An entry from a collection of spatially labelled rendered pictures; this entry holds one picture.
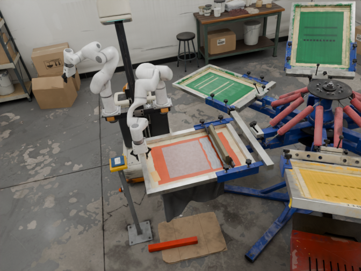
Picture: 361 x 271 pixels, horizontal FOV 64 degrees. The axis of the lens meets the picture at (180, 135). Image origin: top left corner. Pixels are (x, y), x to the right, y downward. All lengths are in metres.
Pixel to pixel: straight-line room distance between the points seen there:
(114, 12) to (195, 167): 1.17
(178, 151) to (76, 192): 1.66
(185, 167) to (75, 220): 1.57
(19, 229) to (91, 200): 0.75
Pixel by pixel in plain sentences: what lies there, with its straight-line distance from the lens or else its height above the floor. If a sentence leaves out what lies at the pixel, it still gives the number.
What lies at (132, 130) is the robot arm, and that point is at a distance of 1.91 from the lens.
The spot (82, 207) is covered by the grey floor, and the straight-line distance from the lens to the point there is 3.37.
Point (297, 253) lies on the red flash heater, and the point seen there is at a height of 1.10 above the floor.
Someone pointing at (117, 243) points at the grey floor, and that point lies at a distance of 2.99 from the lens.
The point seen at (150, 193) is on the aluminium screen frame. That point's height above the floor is 0.99.
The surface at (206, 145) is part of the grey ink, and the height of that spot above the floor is 0.96.
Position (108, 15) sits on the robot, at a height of 1.94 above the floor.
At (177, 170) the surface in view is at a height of 0.96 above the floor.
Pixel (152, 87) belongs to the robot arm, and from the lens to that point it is 1.95.
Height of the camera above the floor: 2.45
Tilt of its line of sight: 39 degrees down
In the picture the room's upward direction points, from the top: 6 degrees counter-clockwise
